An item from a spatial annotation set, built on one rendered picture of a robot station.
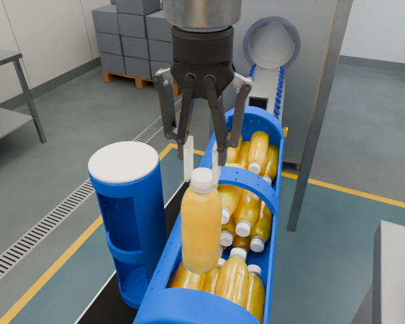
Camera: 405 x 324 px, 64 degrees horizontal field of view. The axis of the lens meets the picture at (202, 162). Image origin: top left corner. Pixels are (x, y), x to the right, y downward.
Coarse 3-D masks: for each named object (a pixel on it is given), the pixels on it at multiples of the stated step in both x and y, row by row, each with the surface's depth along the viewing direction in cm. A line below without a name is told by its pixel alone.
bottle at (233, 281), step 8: (232, 256) 81; (240, 256) 80; (224, 264) 78; (232, 264) 76; (240, 264) 77; (224, 272) 75; (232, 272) 74; (240, 272) 75; (248, 272) 77; (224, 280) 73; (232, 280) 73; (240, 280) 73; (248, 280) 76; (216, 288) 73; (224, 288) 71; (232, 288) 71; (240, 288) 72; (224, 296) 70; (232, 296) 70; (240, 296) 70; (240, 304) 69
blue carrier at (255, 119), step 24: (264, 120) 127; (240, 168) 93; (264, 192) 90; (168, 240) 81; (168, 264) 71; (264, 264) 90; (168, 288) 64; (144, 312) 63; (168, 312) 60; (192, 312) 59; (216, 312) 59; (240, 312) 61; (264, 312) 68
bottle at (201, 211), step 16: (192, 192) 53; (208, 192) 52; (192, 208) 52; (208, 208) 52; (192, 224) 54; (208, 224) 53; (192, 240) 56; (208, 240) 56; (192, 256) 58; (208, 256) 58; (192, 272) 61; (208, 272) 61
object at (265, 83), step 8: (256, 72) 236; (264, 72) 236; (272, 72) 236; (256, 80) 223; (264, 80) 223; (272, 80) 223; (256, 88) 213; (264, 88) 213; (272, 88) 213; (248, 96) 203; (272, 96) 203; (272, 104) 194; (272, 112) 186; (280, 112) 195; (280, 120) 191
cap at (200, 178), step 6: (198, 168) 53; (204, 168) 53; (192, 174) 52; (198, 174) 52; (204, 174) 52; (210, 174) 52; (192, 180) 51; (198, 180) 50; (204, 180) 50; (210, 180) 51; (198, 186) 51; (204, 186) 51; (210, 186) 51
